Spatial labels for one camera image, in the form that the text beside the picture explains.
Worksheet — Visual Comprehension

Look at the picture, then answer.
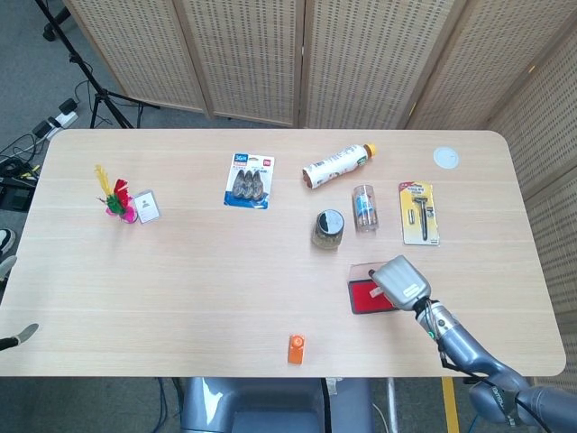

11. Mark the yellow razor blister pack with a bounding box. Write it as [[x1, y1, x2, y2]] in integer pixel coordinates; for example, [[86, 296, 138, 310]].
[[398, 181, 441, 247]]

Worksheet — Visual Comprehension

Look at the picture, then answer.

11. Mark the red box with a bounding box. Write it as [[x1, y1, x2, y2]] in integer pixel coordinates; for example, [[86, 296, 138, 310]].
[[346, 263, 400, 316]]

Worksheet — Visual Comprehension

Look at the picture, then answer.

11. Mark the black tripod stand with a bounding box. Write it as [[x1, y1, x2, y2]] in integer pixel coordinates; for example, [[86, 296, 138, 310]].
[[34, 0, 161, 130]]

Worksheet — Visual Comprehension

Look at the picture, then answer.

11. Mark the white power strip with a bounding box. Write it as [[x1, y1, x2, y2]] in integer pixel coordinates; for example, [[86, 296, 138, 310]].
[[47, 110, 78, 131]]

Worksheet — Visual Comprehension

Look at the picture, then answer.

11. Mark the black floor box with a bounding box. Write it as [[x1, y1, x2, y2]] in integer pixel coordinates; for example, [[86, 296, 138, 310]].
[[0, 178, 35, 211]]

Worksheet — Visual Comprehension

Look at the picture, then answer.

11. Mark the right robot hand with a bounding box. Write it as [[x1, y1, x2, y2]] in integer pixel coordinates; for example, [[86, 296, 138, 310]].
[[367, 254, 431, 313]]

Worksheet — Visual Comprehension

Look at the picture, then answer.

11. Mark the glass jar with black lid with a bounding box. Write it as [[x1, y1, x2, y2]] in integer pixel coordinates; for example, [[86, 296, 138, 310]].
[[310, 208, 345, 253]]

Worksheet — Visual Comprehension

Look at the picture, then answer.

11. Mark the clear plastic tube container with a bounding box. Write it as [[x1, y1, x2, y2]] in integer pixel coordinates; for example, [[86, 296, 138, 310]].
[[352, 183, 380, 235]]

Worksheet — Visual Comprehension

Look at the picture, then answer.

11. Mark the metal table leg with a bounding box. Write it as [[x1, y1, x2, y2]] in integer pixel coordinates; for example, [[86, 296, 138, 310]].
[[386, 377, 398, 433]]

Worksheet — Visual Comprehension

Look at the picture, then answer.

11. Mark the white bottle with orange cap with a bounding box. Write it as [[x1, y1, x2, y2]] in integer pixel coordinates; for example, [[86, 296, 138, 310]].
[[301, 143, 378, 190]]

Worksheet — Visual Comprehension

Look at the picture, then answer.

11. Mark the blue hooks blister pack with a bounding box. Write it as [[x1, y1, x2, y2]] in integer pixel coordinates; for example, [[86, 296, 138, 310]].
[[223, 152, 275, 211]]

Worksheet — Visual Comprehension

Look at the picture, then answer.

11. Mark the orange plastic stamp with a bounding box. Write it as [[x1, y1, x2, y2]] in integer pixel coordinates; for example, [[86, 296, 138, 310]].
[[287, 334, 308, 364]]

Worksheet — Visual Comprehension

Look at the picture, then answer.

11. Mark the grey robot torso base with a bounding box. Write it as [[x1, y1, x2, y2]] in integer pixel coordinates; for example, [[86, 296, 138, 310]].
[[179, 377, 375, 433]]

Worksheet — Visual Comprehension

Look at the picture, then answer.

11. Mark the round white table grommet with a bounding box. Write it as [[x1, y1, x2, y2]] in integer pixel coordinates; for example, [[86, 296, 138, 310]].
[[433, 146, 462, 170]]

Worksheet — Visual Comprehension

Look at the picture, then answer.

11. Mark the white card in clear holder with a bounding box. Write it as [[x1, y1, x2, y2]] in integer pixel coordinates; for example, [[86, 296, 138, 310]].
[[133, 189, 161, 226]]

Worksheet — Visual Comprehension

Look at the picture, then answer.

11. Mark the colourful feather shuttlecock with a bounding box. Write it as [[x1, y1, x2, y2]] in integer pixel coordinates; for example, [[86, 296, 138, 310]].
[[93, 164, 139, 226]]

